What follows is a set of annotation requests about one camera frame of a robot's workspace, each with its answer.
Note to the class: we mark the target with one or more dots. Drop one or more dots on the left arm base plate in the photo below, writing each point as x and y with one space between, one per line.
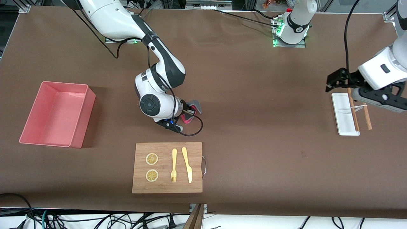
287 45

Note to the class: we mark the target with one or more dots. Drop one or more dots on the pink plastic bin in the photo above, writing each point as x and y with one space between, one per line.
54 114

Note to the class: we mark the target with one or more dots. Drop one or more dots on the grey and pink cloth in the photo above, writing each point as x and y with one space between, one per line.
195 105

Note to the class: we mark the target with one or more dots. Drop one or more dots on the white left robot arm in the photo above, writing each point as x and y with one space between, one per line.
381 70

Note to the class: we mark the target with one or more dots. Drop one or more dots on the lemon slice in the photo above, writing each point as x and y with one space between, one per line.
152 175
151 159

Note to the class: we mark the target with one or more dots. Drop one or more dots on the white rectangular tray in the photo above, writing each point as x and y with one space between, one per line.
341 117

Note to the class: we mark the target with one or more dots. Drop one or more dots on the yellow plastic fork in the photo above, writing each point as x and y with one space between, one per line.
174 165

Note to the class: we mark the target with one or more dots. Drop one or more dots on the wooden cutting board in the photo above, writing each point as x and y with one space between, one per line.
167 187

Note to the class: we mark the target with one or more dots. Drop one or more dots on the aluminium frame post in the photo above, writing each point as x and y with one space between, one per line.
24 7
389 14

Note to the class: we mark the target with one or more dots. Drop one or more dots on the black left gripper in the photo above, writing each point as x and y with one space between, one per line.
350 78

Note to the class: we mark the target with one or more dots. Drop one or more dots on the yellow plastic knife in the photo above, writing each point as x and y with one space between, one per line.
187 165

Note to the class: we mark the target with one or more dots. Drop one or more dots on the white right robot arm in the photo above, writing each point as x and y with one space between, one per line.
159 105

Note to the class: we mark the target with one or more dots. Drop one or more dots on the white rubber band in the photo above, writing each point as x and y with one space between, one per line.
357 107

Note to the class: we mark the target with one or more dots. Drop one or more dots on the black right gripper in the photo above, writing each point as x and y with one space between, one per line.
185 108

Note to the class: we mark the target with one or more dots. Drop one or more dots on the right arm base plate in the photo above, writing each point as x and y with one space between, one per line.
127 40

